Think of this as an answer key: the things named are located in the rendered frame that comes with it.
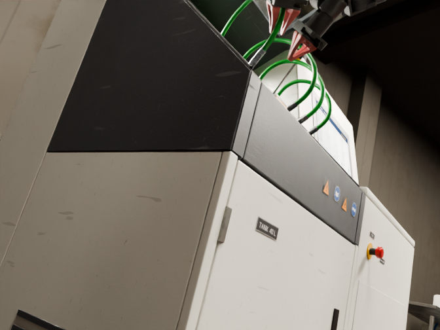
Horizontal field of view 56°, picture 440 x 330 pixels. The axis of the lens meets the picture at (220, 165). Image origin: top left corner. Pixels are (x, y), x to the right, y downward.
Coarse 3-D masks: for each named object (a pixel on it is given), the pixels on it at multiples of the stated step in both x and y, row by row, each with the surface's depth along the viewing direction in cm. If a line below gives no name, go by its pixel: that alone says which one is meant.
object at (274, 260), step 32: (256, 192) 77; (224, 224) 69; (256, 224) 77; (288, 224) 87; (320, 224) 100; (224, 256) 69; (256, 256) 77; (288, 256) 87; (320, 256) 100; (352, 256) 118; (224, 288) 70; (256, 288) 78; (288, 288) 88; (320, 288) 101; (224, 320) 70; (256, 320) 78; (288, 320) 88; (320, 320) 101
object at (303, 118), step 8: (272, 64) 143; (280, 64) 142; (304, 64) 135; (264, 72) 144; (320, 80) 129; (320, 88) 128; (320, 96) 126; (320, 104) 126; (312, 112) 126; (304, 120) 127
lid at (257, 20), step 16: (192, 0) 142; (208, 0) 144; (224, 0) 145; (240, 0) 146; (256, 0) 149; (208, 16) 149; (224, 16) 150; (240, 16) 152; (256, 16) 153; (304, 16) 159; (240, 32) 157; (256, 32) 159; (288, 32) 163; (240, 48) 164; (272, 48) 167; (288, 48) 169; (256, 64) 172
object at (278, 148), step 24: (264, 96) 79; (264, 120) 79; (288, 120) 86; (264, 144) 79; (288, 144) 87; (312, 144) 96; (264, 168) 79; (288, 168) 87; (312, 168) 96; (336, 168) 107; (288, 192) 87; (312, 192) 96; (360, 192) 123; (336, 216) 108
